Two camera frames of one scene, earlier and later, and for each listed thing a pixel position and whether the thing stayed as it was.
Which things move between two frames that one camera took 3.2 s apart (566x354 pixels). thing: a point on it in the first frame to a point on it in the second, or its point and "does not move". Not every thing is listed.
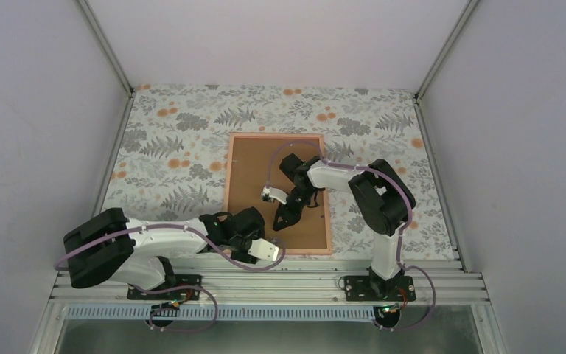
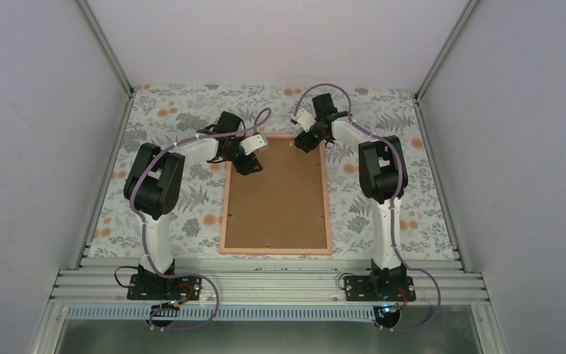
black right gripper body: [304, 195] to [305, 141]
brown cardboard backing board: [254, 164] does not move
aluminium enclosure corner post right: [444, 50] does not move
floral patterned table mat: [171, 164] does not move
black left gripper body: [236, 243] to [242, 167]
